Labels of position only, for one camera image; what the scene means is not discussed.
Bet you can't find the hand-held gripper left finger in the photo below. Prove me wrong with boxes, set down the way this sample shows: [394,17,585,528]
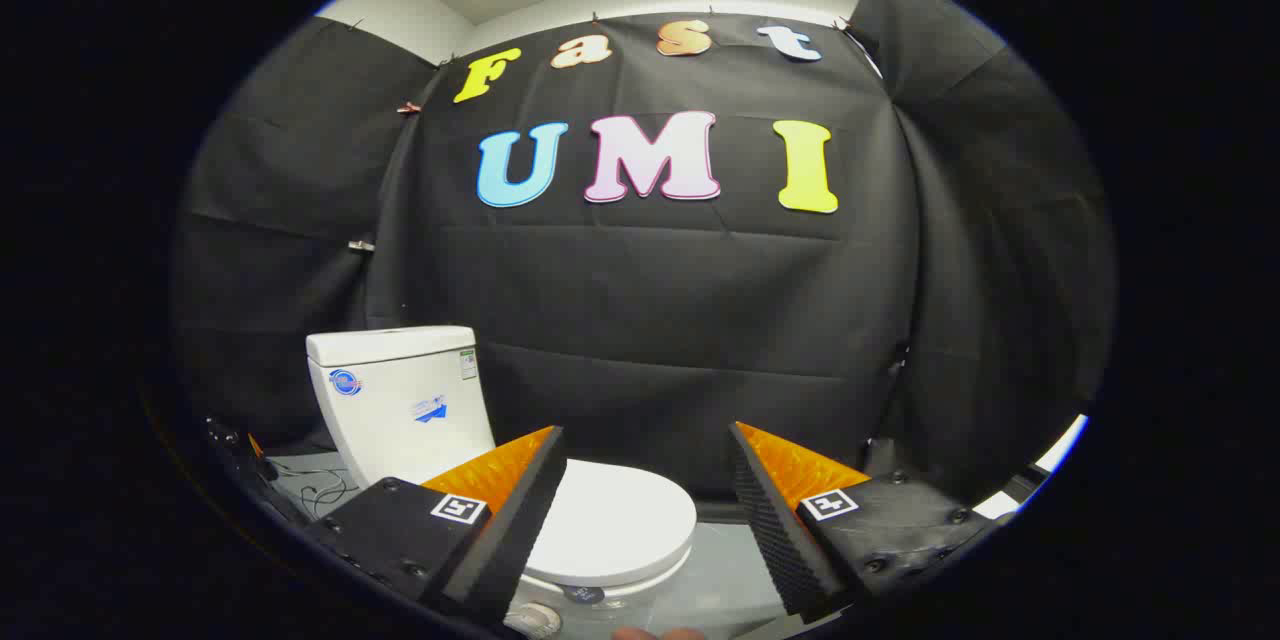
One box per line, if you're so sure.
[305,425,568,626]

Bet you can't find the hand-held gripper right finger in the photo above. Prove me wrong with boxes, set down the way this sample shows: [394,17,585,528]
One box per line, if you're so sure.
[728,420,991,621]

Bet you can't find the white toilet lid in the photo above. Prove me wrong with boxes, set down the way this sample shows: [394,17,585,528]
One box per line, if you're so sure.
[520,460,698,589]

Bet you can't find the white toilet tank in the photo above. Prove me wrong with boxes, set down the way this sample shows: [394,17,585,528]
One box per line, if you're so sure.
[306,325,498,491]

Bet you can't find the round white floor cap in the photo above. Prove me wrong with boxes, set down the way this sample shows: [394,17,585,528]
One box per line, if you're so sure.
[512,602,564,639]

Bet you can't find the black backdrop cloth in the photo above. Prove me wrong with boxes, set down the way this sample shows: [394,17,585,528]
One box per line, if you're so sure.
[170,0,1116,511]

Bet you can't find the black device with orange parts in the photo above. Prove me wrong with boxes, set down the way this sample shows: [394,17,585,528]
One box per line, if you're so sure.
[205,415,306,524]

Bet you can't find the thin dark floor cables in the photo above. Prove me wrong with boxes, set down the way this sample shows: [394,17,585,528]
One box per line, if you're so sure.
[285,460,361,518]

